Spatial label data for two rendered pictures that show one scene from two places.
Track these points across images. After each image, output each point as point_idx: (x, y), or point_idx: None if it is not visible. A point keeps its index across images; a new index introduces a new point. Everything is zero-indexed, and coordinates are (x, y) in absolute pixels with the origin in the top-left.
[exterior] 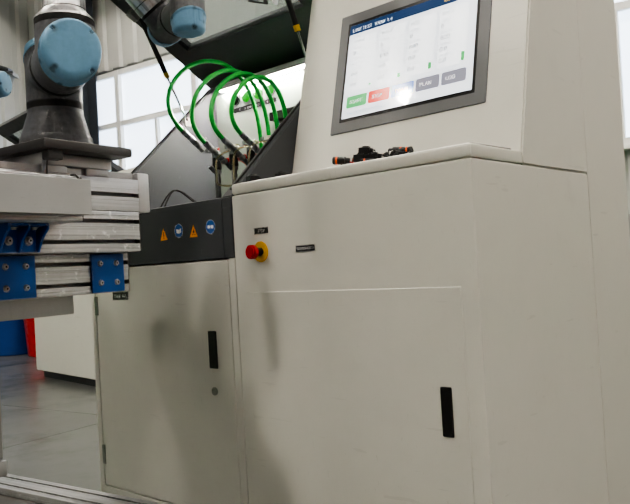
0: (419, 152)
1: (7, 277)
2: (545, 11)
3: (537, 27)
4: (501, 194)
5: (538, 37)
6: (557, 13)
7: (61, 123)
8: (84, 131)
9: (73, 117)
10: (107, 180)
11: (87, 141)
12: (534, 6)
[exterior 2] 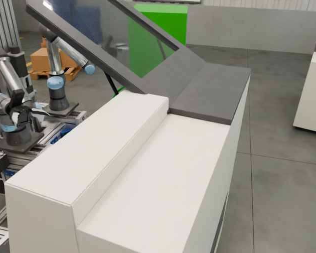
0: None
1: (6, 170)
2: (28, 242)
3: (19, 247)
4: None
5: (21, 252)
6: (45, 247)
7: (7, 137)
8: (13, 141)
9: (10, 136)
10: (24, 155)
11: (14, 144)
12: (13, 236)
